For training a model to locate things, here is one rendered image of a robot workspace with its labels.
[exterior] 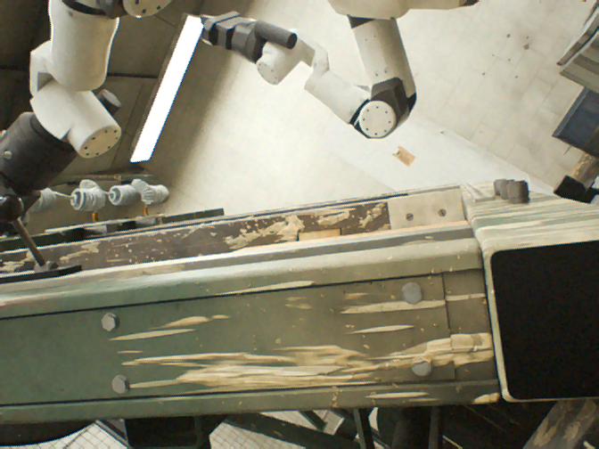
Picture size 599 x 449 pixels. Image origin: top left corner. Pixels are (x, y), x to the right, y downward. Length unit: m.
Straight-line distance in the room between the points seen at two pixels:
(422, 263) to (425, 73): 5.81
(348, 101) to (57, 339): 0.86
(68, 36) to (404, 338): 0.49
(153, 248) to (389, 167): 3.82
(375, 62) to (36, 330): 0.86
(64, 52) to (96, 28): 0.06
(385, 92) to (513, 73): 5.00
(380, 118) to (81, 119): 0.61
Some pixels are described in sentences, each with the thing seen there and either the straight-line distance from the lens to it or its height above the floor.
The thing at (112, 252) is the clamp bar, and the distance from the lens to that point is 1.22.
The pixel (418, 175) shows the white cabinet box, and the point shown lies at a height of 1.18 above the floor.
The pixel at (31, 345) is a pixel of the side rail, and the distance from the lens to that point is 0.55.
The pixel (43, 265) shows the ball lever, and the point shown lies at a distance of 0.87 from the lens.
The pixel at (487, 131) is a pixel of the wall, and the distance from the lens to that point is 6.16.
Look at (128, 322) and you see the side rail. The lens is 0.49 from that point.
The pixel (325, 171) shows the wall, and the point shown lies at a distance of 6.45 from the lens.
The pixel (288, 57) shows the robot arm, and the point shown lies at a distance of 1.28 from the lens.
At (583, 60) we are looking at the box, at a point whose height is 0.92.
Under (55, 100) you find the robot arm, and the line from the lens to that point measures 0.84.
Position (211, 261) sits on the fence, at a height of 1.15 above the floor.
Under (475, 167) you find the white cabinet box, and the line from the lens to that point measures 4.78.
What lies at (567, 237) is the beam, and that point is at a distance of 0.41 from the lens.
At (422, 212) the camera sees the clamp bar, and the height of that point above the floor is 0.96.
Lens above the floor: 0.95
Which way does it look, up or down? 10 degrees up
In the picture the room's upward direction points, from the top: 58 degrees counter-clockwise
